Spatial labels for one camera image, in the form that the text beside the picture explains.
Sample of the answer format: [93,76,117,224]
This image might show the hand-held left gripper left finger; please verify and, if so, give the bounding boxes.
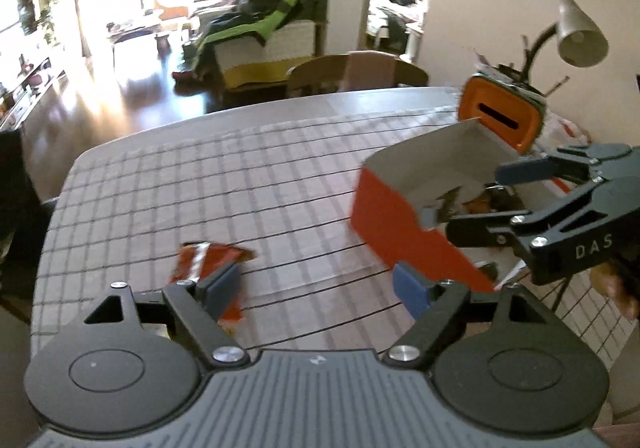
[82,260,248,370]

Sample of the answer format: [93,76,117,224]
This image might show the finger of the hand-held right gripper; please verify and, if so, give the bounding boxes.
[445,179,609,249]
[495,143,634,187]

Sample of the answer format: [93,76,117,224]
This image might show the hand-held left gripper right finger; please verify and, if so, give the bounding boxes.
[380,263,556,369]

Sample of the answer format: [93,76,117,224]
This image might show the red snack packet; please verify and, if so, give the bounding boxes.
[462,192,504,217]
[171,241,257,325]

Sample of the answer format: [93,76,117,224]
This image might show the orange cardboard box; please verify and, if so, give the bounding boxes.
[350,75,574,295]

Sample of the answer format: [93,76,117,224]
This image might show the person's right hand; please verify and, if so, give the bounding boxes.
[591,261,640,321]

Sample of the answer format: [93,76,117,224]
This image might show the white plastic bag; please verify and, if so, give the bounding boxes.
[539,115,594,149]

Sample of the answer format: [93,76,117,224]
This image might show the orange slotted container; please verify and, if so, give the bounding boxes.
[472,52,550,155]

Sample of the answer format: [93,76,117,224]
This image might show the grey desk lamp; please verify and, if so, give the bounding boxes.
[524,0,610,89]

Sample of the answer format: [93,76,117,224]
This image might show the light wooden chair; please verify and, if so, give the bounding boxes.
[286,50,431,99]

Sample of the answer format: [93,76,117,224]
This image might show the sofa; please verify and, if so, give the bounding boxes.
[199,0,327,89]

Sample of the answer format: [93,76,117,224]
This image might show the green and black jacket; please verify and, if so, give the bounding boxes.
[172,0,322,84]

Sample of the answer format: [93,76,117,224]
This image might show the coffee table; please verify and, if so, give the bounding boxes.
[107,18,174,59]

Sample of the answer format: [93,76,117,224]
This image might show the television cabinet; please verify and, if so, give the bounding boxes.
[0,55,67,129]

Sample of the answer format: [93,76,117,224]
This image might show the potted plant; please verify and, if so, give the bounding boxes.
[15,0,62,44]

